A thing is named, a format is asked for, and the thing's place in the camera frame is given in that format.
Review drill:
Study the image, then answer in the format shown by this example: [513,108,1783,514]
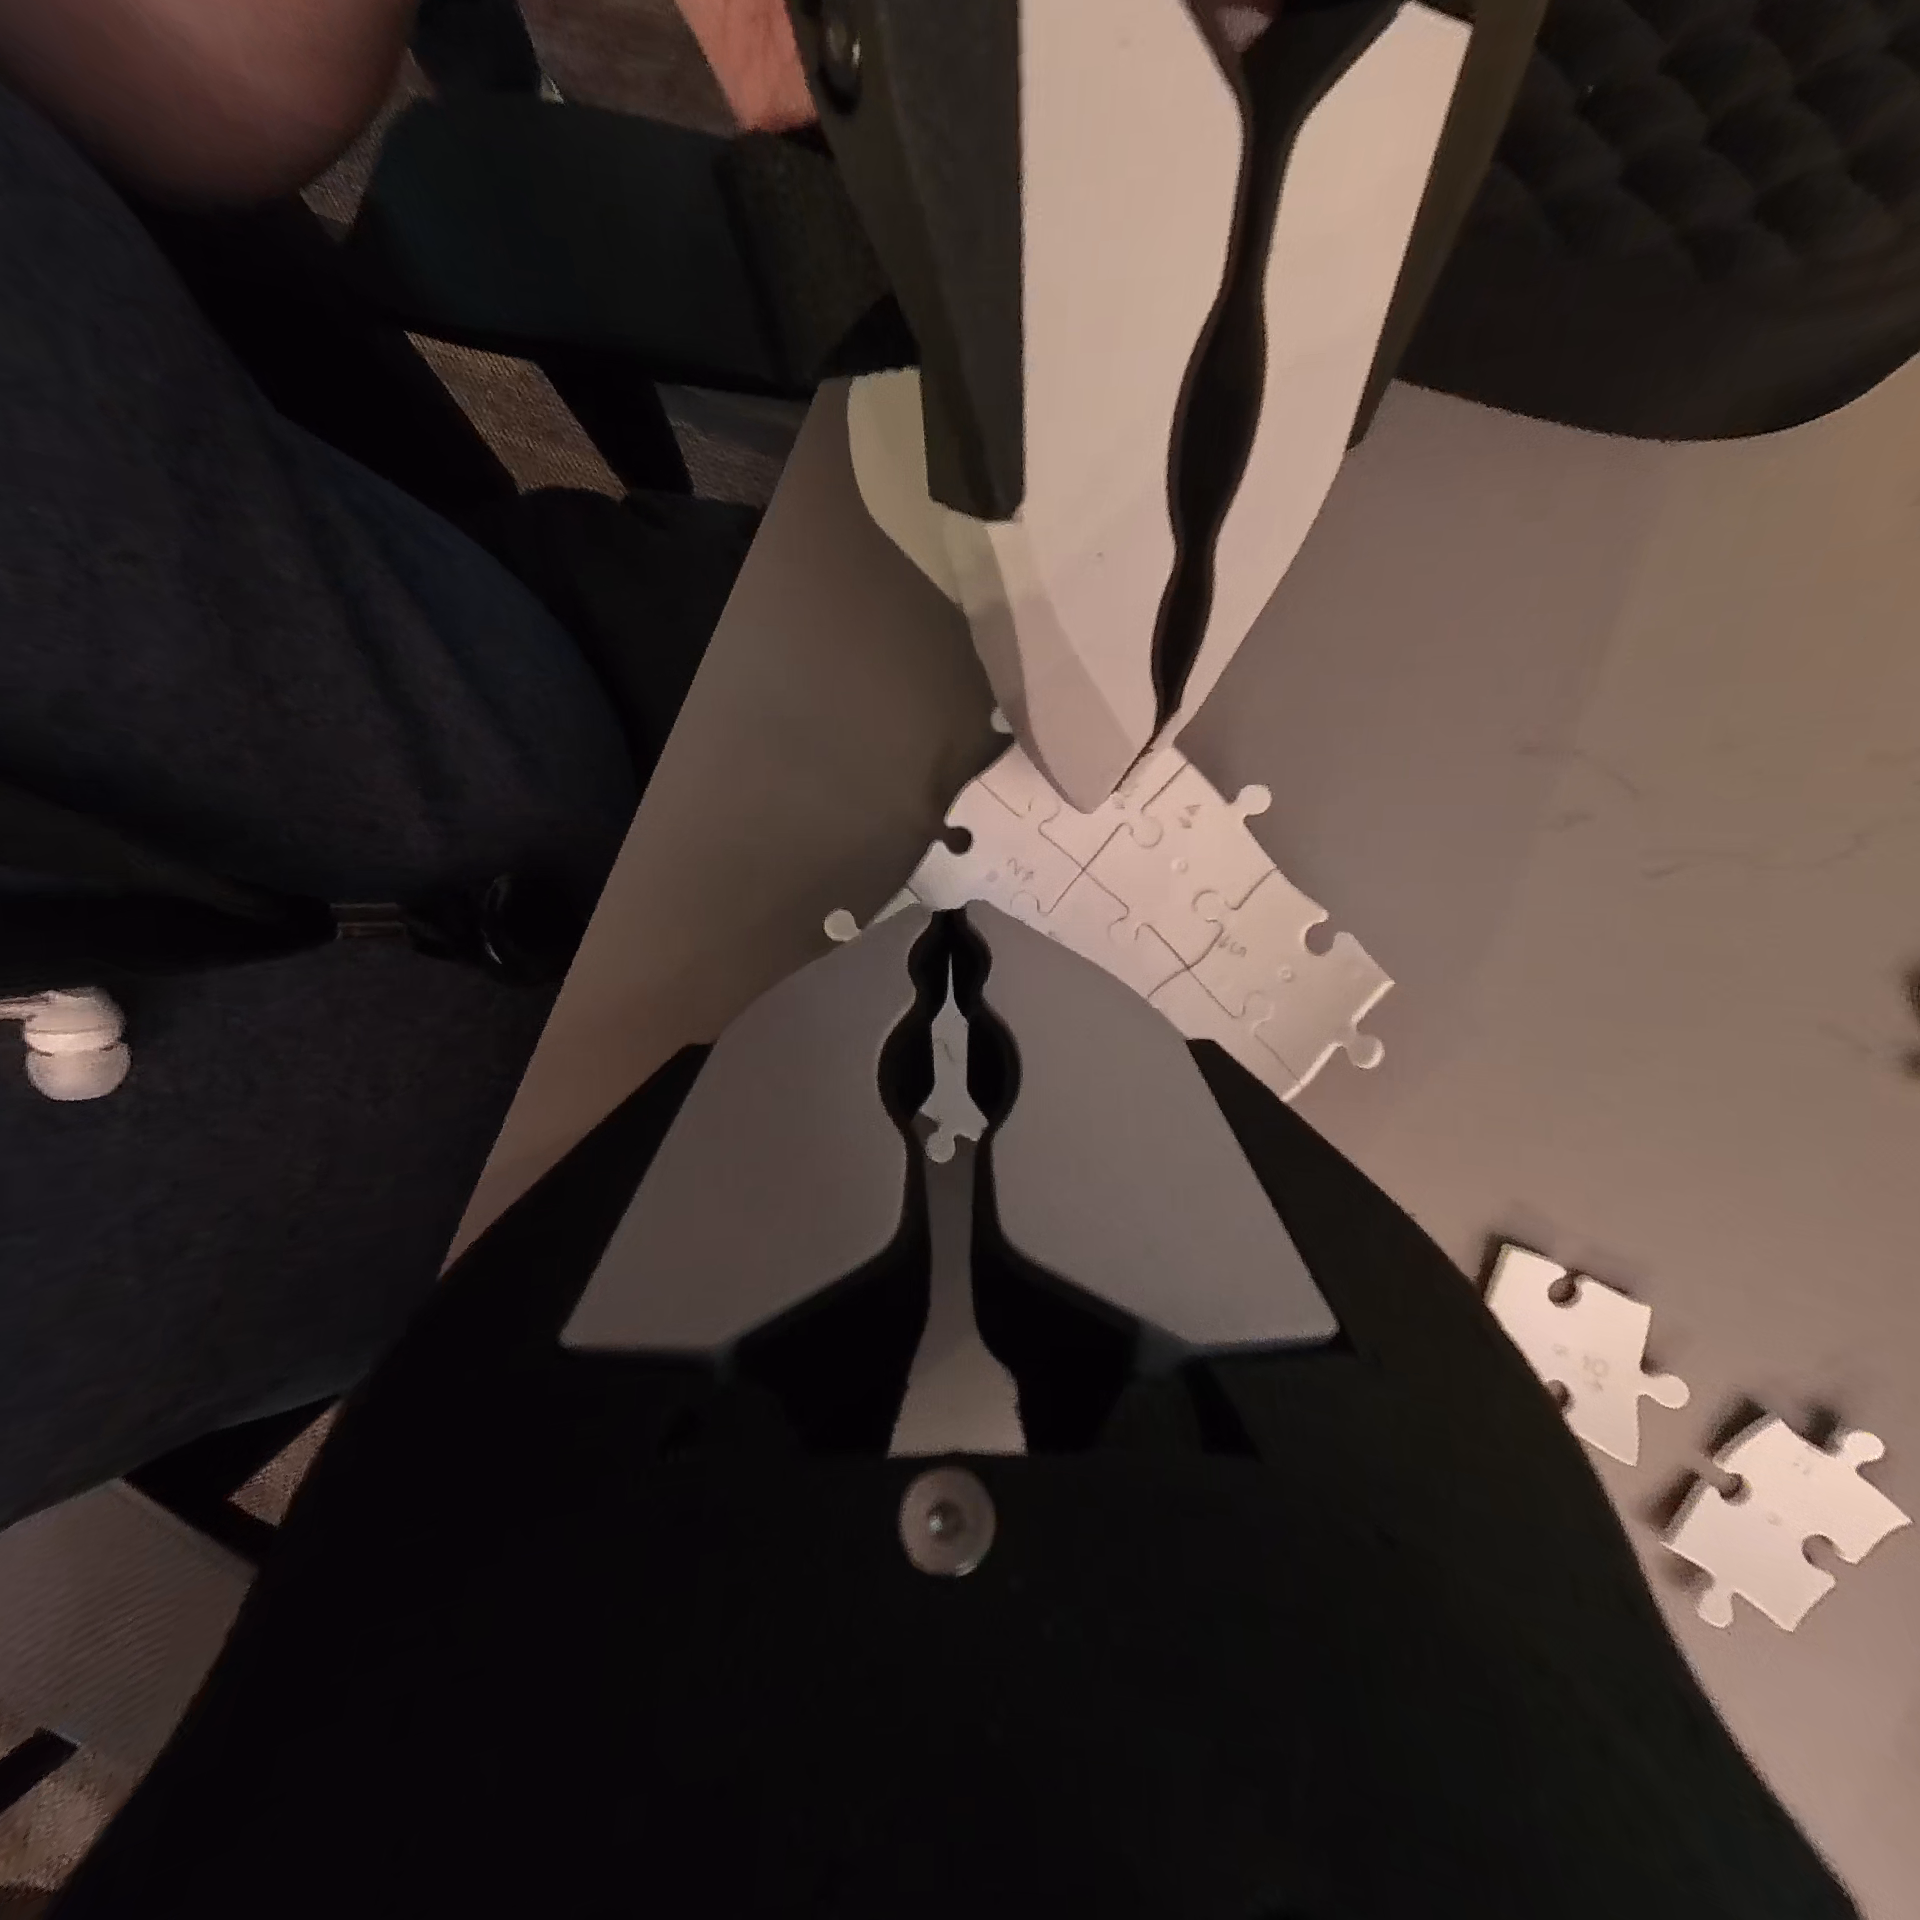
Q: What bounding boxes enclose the office chair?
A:
[300,0,916,505]

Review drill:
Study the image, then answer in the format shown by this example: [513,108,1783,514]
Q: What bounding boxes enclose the person's left hand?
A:
[681,0,825,135]

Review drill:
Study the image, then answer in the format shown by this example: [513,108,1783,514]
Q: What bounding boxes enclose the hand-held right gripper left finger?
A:
[558,908,946,1361]

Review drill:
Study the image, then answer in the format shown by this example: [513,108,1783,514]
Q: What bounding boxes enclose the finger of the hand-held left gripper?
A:
[1159,0,1473,745]
[849,0,1251,811]

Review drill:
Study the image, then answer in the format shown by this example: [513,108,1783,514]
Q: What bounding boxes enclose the scattered loose puzzle pieces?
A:
[1482,1242,1892,1642]

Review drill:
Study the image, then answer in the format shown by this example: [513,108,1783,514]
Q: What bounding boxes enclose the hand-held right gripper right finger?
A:
[960,902,1342,1353]

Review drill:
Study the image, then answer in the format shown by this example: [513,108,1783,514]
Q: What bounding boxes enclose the assembled white puzzle section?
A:
[825,704,1398,1168]

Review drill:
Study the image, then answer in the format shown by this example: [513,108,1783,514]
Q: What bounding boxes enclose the person's left forearm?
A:
[89,0,423,202]

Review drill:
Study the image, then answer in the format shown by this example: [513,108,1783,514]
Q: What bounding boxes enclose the white earphone cable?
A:
[0,988,137,1107]

